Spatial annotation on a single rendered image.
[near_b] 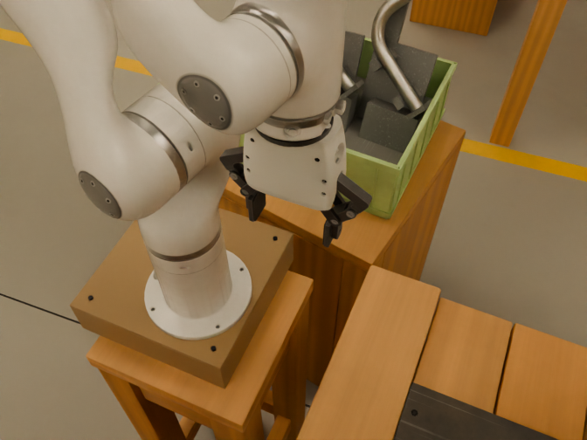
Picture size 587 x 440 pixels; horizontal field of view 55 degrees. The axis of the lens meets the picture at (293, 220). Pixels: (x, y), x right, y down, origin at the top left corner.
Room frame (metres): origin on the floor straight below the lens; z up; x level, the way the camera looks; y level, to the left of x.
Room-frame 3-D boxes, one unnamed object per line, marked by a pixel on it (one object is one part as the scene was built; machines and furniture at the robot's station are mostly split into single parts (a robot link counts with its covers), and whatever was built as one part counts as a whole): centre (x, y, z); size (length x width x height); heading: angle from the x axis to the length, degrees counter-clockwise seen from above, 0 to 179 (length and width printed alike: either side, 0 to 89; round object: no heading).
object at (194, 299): (0.54, 0.17, 1.03); 0.19 x 0.19 x 0.18
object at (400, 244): (1.11, -0.03, 0.39); 0.68 x 0.52 x 0.79; 56
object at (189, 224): (0.57, 0.15, 1.24); 0.19 x 0.12 x 0.24; 145
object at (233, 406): (0.54, 0.17, 0.83); 0.32 x 0.32 x 0.04; 67
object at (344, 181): (0.39, -0.04, 1.37); 0.08 x 0.01 x 0.06; 66
